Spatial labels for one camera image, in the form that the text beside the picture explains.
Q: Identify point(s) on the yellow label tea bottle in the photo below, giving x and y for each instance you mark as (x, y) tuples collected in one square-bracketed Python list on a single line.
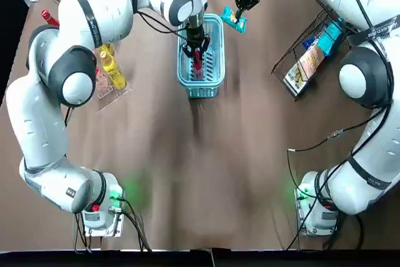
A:
[(114, 73)]

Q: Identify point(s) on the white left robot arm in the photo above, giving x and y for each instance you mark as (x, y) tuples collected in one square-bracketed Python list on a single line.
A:
[(40, 129)]

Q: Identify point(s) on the white snack box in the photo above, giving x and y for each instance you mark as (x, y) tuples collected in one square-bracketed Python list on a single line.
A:
[(293, 84)]

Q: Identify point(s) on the dark blue beige snack bag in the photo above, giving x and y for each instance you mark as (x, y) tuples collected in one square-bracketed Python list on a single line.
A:
[(310, 43)]

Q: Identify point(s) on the teal chips bag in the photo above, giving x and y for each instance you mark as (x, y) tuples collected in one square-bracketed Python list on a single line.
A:
[(229, 17)]

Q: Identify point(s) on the clear acrylic bottle tray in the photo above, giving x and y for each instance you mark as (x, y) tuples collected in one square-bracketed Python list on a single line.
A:
[(123, 93)]

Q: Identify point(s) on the teal snack pack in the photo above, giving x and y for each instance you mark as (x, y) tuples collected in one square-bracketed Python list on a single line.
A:
[(336, 29)]

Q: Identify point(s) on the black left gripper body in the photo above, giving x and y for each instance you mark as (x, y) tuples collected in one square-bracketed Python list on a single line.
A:
[(196, 37)]

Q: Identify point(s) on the red cola bottle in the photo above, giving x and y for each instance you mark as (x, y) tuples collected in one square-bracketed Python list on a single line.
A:
[(47, 15), (198, 67)]

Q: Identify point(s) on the beige cracker pack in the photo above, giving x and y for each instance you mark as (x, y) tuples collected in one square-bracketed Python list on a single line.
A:
[(309, 63)]

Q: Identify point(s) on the light blue plastic basket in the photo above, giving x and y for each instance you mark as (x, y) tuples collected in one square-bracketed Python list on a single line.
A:
[(215, 60)]

